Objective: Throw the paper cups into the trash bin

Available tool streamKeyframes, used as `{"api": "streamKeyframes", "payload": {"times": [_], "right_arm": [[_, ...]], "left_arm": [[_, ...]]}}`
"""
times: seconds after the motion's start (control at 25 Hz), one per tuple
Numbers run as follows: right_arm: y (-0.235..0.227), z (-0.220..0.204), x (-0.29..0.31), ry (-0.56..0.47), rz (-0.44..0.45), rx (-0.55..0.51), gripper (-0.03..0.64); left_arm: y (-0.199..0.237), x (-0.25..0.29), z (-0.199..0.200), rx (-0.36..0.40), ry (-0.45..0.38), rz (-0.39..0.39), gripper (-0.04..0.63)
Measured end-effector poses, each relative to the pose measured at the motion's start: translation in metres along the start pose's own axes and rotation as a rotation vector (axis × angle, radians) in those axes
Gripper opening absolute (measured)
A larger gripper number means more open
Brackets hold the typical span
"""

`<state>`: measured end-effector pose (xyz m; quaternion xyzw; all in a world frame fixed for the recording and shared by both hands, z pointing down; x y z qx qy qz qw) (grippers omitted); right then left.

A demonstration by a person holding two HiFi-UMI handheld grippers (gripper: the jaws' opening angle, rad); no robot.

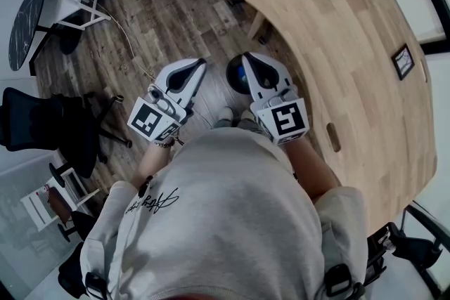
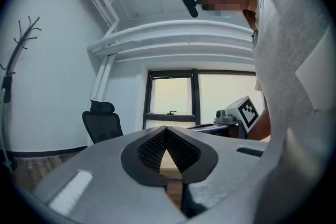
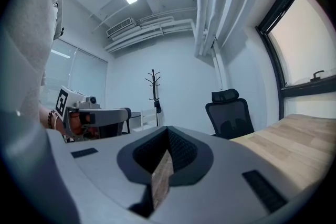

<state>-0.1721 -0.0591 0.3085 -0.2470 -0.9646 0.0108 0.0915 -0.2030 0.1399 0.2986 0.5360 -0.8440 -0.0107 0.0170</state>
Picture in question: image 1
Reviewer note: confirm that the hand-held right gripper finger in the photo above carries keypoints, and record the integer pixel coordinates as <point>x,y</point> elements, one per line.
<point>283,72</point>
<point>251,81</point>

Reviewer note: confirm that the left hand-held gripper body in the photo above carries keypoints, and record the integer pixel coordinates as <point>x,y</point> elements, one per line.
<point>146,121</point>

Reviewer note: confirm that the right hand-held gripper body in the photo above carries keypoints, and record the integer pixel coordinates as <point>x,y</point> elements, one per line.
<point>288,121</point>

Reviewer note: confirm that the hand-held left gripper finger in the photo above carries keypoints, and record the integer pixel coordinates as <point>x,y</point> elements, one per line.
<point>195,84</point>
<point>163,75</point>

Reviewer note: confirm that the black waste bin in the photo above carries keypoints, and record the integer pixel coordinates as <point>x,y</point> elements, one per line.
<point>232,77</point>

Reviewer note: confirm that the person's right forearm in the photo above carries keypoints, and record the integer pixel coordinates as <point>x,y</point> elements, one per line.
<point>309,168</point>

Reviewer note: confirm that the person's left forearm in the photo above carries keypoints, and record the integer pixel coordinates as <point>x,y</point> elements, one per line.
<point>153,165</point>

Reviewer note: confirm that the person's right beige shoe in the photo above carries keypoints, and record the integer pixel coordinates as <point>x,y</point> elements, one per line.
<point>247,115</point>

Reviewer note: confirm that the person's beige shoe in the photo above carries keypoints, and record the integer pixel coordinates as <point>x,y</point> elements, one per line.
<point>247,115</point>
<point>225,112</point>

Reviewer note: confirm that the person's left beige shoe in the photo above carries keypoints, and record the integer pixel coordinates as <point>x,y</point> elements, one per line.
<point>225,112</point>

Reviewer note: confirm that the person's grey trousers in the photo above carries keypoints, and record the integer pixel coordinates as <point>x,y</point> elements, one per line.
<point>246,125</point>

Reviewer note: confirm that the black clip microphone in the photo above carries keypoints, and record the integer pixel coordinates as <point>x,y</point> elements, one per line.
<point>145,185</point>

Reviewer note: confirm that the light wooden table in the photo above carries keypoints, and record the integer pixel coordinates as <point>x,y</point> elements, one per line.
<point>351,81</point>

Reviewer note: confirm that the white chair brown seat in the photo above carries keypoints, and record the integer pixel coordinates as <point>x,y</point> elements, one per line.
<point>59,202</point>

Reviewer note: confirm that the person's beige shirt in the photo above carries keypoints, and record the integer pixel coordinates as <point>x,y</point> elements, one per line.
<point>218,221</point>

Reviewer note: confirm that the black marble round table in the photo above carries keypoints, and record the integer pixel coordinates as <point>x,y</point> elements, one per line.
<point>24,24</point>

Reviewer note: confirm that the black picture frame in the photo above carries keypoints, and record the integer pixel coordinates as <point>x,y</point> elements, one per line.
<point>403,61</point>

